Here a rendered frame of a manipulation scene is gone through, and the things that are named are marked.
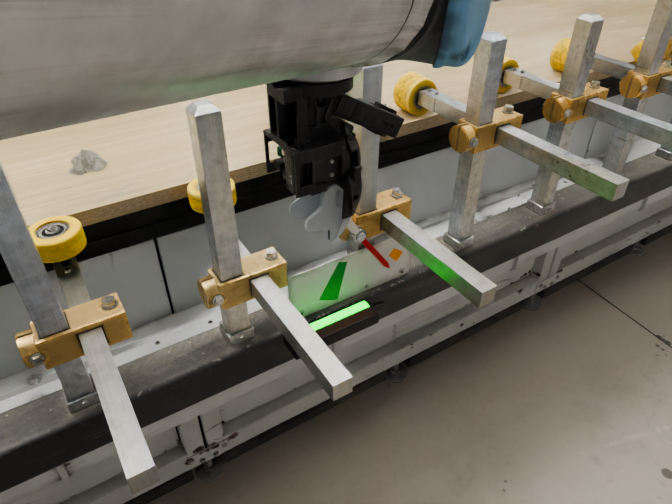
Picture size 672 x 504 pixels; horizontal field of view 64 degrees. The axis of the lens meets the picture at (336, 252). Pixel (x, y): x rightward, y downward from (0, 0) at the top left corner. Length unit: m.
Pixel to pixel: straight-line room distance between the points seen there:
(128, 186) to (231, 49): 0.82
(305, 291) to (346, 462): 0.78
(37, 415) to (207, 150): 0.47
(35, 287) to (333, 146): 0.41
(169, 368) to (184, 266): 0.24
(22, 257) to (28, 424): 0.29
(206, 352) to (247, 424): 0.59
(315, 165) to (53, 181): 0.59
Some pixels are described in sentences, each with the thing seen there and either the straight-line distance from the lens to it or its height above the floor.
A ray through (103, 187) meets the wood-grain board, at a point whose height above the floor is 0.90.
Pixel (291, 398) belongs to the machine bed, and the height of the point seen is 0.17.
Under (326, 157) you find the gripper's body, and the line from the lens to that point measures 0.57.
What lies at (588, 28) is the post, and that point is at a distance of 1.15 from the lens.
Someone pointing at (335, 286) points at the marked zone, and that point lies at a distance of 0.95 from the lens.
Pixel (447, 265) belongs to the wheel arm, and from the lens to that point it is 0.82.
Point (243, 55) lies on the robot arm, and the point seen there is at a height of 1.31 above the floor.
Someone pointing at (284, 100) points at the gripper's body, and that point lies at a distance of 0.54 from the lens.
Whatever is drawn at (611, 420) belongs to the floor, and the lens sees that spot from 1.87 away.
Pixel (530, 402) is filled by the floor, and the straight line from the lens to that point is 1.82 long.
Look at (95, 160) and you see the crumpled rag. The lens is 1.08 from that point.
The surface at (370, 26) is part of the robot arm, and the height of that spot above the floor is 1.30.
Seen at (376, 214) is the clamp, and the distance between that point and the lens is 0.92.
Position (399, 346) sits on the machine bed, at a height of 0.17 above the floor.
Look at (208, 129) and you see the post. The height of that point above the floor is 1.08.
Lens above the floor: 1.36
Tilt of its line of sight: 37 degrees down
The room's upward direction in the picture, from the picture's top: straight up
